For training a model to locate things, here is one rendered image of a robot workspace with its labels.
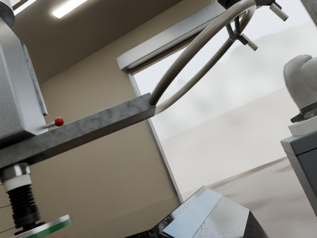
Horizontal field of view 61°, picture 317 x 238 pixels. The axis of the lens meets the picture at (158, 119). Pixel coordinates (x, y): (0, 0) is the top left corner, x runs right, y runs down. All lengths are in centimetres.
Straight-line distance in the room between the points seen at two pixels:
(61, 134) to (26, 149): 10
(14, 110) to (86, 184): 568
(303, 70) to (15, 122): 113
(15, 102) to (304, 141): 102
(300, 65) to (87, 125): 96
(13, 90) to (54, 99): 616
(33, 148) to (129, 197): 520
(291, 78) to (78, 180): 573
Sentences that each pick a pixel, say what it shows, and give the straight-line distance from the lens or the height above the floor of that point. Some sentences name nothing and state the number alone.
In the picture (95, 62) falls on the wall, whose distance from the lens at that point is 651.
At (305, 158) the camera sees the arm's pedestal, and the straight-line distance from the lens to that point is 120.
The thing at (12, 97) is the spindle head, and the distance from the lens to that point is 83.
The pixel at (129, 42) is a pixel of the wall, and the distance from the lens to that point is 622.
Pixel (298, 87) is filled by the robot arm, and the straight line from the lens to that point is 135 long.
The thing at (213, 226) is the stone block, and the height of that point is 76.
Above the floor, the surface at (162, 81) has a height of 109.
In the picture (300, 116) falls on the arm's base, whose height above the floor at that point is 87.
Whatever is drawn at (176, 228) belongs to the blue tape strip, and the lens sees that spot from 43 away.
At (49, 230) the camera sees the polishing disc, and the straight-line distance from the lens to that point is 80.
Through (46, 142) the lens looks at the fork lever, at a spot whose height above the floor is 107.
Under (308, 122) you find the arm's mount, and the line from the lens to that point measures 125.
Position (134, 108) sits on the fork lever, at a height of 107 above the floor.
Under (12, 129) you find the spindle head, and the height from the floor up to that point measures 112.
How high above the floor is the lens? 87
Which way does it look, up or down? 11 degrees up
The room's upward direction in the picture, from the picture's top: 22 degrees counter-clockwise
